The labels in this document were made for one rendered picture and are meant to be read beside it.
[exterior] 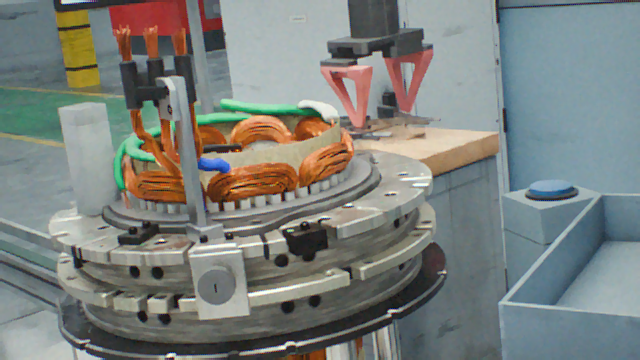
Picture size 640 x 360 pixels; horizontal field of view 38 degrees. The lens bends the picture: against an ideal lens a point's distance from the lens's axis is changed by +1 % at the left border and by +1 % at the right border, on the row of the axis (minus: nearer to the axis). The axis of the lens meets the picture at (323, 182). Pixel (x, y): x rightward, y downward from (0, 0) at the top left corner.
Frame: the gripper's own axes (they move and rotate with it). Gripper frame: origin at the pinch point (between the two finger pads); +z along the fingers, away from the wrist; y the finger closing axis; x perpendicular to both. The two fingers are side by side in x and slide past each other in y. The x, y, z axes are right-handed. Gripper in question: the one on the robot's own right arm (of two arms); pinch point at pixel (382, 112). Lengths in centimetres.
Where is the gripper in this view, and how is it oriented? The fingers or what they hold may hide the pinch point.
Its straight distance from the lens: 110.7
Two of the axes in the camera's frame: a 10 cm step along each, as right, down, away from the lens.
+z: 1.1, 9.6, 2.6
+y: -7.2, 2.6, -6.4
